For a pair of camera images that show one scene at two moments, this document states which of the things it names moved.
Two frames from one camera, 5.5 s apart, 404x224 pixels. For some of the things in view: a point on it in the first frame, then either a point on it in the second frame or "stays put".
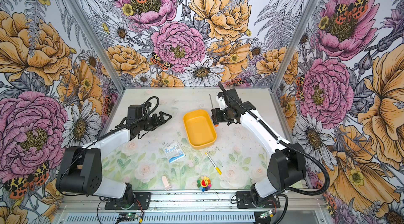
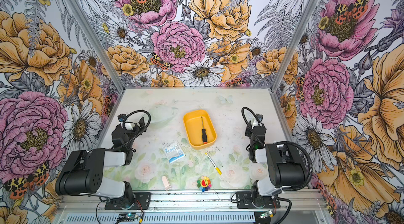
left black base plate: (138, 201) stays put
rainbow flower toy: (203, 183) stays put
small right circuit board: (266, 214) stays put
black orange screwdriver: (215, 123) -> (203, 133)
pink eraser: (165, 183) stays put
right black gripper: (217, 114) -> (248, 129)
